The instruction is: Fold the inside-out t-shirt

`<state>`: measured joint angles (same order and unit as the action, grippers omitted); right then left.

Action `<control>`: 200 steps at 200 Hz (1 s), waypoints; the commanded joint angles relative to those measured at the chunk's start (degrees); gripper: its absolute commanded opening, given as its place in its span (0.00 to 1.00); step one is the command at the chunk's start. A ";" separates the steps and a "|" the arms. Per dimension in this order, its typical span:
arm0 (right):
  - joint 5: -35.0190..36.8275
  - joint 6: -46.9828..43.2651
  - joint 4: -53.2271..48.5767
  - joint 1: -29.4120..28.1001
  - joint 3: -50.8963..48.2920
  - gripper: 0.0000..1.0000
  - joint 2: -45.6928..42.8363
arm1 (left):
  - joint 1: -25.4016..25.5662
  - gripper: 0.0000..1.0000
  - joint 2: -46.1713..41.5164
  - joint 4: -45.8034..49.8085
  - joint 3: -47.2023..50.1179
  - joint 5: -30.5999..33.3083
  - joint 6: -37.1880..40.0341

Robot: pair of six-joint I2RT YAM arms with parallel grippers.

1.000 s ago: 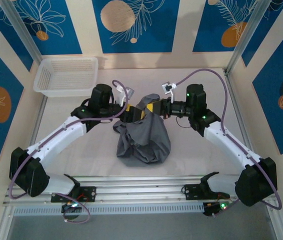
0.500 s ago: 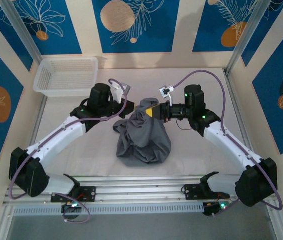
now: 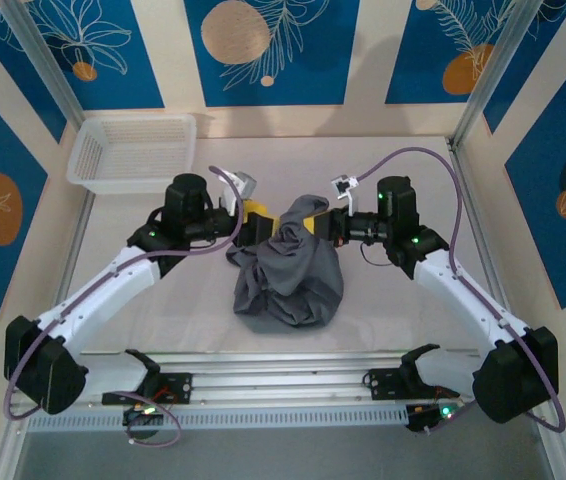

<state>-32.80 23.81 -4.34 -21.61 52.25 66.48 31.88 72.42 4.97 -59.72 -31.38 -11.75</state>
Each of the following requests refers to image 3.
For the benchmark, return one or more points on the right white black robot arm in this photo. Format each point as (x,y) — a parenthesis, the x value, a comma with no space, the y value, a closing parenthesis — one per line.
(463,300)

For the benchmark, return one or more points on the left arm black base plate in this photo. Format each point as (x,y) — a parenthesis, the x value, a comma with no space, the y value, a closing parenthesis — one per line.
(178,387)

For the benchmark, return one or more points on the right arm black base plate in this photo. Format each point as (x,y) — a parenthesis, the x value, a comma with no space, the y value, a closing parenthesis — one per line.
(388,385)

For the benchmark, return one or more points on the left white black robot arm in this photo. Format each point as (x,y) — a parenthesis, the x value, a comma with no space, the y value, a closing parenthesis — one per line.
(103,295)

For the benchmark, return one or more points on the white plastic mesh basket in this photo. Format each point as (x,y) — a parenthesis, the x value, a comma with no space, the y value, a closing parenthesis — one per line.
(133,150)

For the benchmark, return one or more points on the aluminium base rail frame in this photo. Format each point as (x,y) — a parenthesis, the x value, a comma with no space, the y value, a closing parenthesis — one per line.
(288,380)

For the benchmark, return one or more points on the grey t-shirt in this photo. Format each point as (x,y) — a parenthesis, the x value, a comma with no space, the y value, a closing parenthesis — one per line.
(288,280)

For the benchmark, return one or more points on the aluminium side rail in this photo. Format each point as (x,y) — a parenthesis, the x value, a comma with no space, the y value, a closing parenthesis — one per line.
(473,215)
(78,225)

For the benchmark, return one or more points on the aluminium corner post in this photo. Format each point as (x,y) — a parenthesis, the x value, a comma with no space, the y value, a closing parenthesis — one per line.
(38,55)
(488,75)

